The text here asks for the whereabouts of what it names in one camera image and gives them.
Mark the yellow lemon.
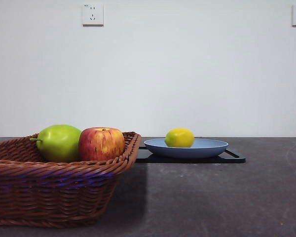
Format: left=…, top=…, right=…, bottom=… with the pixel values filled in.
left=164, top=127, right=195, bottom=148

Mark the blue plate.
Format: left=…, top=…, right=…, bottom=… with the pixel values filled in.
left=144, top=138, right=229, bottom=159

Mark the brown wicker basket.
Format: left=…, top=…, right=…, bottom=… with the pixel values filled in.
left=0, top=131, right=142, bottom=229

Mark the red apple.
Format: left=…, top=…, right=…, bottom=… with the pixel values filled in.
left=78, top=127, right=126, bottom=161

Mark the green apple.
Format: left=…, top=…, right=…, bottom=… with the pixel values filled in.
left=29, top=124, right=82, bottom=163

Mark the black tray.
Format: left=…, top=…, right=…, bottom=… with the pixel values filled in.
left=135, top=145, right=247, bottom=164

